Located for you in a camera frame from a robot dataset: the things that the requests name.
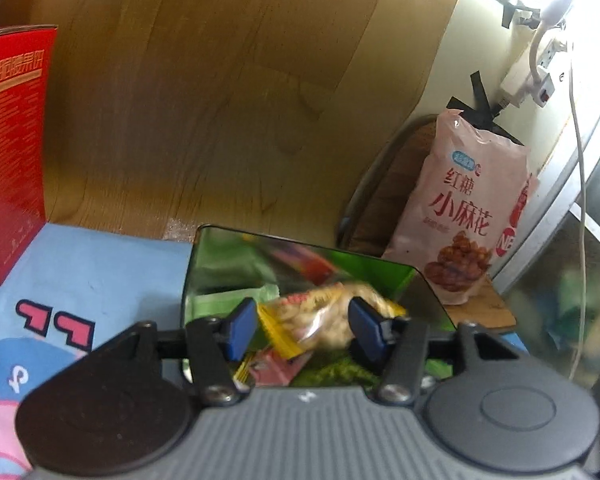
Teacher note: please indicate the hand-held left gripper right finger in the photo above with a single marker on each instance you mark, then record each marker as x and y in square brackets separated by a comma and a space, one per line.
[365, 330]

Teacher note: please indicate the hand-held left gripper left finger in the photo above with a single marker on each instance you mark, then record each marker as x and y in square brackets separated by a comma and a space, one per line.
[242, 327]

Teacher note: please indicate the clear peanut packet yellow ends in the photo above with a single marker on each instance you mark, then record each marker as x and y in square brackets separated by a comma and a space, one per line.
[320, 320]

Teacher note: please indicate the black rectangular tin box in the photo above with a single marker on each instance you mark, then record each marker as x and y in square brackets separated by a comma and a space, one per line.
[430, 300]

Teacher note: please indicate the plain light green packet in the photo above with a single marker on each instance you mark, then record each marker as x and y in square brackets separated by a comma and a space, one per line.
[230, 300]

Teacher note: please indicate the small pink carton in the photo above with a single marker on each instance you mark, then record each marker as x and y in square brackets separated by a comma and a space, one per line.
[275, 367]

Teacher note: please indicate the shiny dark green snack packet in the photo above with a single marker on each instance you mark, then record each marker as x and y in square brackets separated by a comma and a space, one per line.
[335, 372]

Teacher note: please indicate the brown woven chair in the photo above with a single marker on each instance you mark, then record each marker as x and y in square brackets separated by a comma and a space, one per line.
[395, 180]

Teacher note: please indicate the large pink snack bag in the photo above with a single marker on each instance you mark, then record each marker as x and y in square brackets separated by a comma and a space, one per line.
[460, 200]

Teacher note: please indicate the cartoon pig printed bedsheet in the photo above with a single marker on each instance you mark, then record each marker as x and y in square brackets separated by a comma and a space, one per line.
[80, 285]

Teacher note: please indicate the wooden headboard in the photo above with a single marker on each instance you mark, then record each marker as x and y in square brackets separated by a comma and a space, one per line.
[205, 85]

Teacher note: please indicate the black tape cross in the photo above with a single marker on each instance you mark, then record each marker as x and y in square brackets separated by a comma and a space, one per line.
[480, 105]

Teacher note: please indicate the red gift box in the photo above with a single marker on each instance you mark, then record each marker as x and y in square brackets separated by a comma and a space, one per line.
[10, 160]

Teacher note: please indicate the white power strip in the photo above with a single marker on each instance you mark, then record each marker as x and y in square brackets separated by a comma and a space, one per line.
[517, 80]

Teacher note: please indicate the black tape strip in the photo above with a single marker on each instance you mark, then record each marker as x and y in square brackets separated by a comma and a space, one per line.
[510, 5]

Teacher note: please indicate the white clip lamp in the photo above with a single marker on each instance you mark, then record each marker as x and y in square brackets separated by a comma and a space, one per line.
[555, 5]

